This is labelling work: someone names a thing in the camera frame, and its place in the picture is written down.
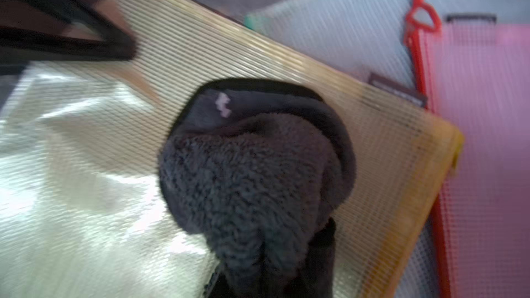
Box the pink mesh document bag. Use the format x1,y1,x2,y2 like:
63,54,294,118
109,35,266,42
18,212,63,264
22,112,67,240
405,0,529,297

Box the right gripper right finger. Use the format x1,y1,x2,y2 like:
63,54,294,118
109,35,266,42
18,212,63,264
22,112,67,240
285,217,336,298

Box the yellow mesh document bag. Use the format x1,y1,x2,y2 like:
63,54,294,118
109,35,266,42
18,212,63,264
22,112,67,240
1,0,463,297

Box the green mesh document bag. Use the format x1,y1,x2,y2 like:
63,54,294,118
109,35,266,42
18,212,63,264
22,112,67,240
244,0,414,88

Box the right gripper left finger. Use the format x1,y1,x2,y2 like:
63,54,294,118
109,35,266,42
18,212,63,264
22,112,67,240
203,265,232,298

